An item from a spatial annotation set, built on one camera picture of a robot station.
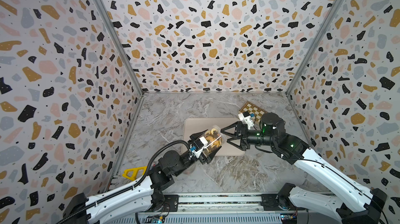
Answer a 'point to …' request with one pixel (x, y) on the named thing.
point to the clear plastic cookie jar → (216, 137)
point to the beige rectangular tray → (192, 126)
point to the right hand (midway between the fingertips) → (225, 137)
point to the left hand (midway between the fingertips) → (214, 138)
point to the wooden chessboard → (253, 110)
